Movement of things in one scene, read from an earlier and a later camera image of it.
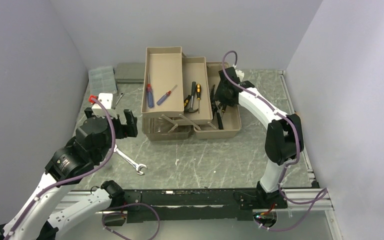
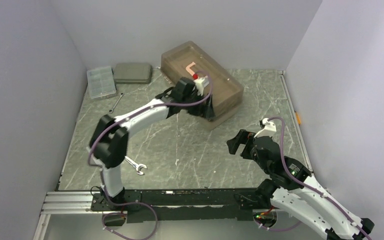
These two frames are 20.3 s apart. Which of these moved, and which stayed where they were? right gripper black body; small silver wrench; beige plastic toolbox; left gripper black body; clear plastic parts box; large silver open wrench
Moved: beige plastic toolbox; left gripper black body; right gripper black body
Stayed: clear plastic parts box; large silver open wrench; small silver wrench
